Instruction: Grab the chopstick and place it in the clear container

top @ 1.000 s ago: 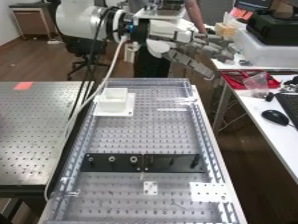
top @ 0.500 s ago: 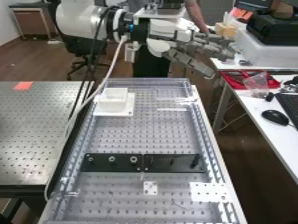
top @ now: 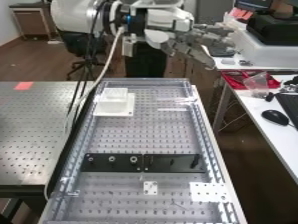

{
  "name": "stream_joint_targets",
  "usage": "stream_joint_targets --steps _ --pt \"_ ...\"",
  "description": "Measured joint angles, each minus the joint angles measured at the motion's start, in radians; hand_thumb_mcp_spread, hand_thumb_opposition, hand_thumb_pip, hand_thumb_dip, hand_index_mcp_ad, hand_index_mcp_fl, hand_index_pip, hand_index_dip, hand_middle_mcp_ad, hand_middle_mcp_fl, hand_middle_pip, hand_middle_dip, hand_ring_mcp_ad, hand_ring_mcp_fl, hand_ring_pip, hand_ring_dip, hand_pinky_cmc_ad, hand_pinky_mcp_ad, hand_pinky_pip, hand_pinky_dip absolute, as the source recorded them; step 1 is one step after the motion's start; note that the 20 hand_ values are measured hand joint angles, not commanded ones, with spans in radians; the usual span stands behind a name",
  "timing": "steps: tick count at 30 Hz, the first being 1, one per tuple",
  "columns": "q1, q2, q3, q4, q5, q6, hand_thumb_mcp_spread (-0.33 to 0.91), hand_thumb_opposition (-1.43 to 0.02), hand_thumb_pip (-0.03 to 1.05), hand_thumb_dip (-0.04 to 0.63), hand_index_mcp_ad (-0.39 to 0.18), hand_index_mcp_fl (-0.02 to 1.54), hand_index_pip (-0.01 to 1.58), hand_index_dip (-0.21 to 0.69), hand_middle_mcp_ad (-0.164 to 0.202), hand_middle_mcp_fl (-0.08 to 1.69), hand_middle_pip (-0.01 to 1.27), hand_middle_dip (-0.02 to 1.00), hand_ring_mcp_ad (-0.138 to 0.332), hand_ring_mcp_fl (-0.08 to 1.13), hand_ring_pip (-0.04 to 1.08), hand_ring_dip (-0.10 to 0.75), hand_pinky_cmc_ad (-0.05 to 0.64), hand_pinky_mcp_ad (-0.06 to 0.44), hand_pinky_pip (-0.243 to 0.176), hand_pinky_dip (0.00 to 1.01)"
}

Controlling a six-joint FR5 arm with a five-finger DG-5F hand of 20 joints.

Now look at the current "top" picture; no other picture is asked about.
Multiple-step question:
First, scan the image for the small white square plate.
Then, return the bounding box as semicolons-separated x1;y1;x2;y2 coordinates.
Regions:
141;180;160;197

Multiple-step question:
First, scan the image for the white cable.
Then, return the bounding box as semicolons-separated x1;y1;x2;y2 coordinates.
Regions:
43;26;128;202

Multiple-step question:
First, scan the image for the white perforated plate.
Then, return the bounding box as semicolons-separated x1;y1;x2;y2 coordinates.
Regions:
189;182;228;203

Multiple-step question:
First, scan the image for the white desk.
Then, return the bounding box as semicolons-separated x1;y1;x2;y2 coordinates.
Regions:
212;54;298;186

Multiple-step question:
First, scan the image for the black computer mouse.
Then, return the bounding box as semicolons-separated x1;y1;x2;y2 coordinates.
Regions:
261;109;291;127

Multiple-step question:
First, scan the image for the red tape patch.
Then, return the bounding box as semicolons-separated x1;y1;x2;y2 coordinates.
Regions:
13;81;36;91

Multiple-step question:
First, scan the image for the black cable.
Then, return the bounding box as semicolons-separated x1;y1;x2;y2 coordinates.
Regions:
65;1;112;116

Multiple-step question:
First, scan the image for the small white box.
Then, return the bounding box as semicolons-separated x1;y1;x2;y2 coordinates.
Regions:
92;87;136;118

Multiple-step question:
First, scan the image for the black office chair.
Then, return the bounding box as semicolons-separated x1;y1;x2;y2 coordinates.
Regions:
59;30;113;81

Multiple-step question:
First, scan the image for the beige wooden chopstick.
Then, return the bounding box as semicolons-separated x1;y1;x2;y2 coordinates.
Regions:
157;107;192;112

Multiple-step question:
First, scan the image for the clear box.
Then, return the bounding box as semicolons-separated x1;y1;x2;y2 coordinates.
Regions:
39;77;249;224

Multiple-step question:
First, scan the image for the clear plastic cup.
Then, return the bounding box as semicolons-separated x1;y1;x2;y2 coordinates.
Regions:
242;71;273;98

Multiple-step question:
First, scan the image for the black plate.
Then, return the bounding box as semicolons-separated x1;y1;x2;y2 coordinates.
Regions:
80;152;208;174

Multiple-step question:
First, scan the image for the red tray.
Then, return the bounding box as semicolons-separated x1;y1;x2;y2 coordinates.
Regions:
221;69;283;91

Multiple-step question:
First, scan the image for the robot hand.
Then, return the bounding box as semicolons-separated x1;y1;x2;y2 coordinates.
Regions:
144;5;237;70

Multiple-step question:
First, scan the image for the black keyboard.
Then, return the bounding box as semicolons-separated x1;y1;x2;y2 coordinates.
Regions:
274;92;298;130

